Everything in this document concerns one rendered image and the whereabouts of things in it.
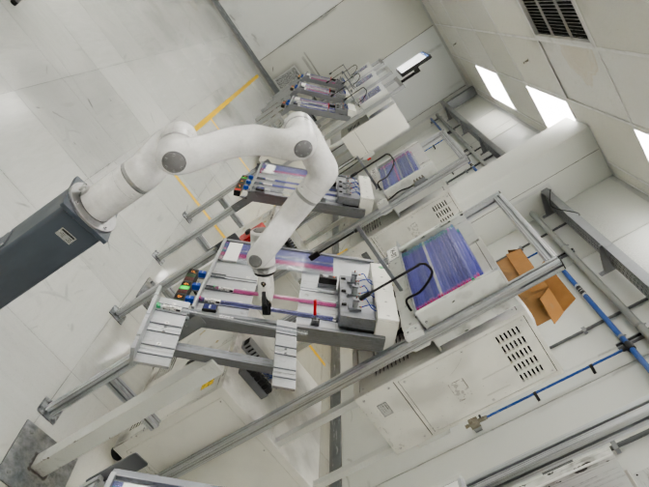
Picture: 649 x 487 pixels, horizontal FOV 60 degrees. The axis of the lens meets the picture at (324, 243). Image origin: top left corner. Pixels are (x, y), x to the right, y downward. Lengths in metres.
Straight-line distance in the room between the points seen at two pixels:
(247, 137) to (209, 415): 1.11
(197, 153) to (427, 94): 9.20
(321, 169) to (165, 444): 1.28
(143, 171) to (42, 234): 0.39
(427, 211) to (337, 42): 7.40
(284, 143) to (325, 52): 8.89
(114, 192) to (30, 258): 0.37
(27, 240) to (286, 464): 1.29
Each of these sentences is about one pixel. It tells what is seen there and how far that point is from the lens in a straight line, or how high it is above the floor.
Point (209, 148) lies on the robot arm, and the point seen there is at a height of 1.16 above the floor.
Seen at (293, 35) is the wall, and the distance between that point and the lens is 10.62.
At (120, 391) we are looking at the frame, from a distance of 2.32.
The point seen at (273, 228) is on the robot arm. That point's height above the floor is 1.15.
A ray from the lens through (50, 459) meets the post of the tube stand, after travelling 2.29.
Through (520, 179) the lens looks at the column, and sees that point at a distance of 5.39.
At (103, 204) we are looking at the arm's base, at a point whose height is 0.77.
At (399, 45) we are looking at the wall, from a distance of 10.66.
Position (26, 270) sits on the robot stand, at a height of 0.41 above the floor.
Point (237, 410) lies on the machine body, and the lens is 2.31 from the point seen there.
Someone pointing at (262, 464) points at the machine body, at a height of 0.52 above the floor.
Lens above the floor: 1.70
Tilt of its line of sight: 13 degrees down
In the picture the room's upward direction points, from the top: 58 degrees clockwise
